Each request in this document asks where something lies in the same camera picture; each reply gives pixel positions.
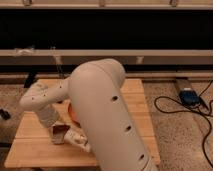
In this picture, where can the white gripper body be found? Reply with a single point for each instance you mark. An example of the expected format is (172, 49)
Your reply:
(57, 132)

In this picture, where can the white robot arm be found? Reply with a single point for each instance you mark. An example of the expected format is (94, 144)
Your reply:
(94, 90)

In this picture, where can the white plastic bottle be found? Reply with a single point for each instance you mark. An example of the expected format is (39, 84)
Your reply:
(77, 140)

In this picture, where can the orange bowl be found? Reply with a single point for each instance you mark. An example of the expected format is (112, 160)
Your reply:
(72, 114)

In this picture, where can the wooden table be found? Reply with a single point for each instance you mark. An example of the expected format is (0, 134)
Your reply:
(32, 146)

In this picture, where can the black object on floor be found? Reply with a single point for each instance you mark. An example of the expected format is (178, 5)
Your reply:
(4, 114)

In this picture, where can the blue power box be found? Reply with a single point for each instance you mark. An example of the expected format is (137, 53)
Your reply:
(189, 97)

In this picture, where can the metal rail beam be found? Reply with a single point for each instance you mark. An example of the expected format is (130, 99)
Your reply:
(27, 57)

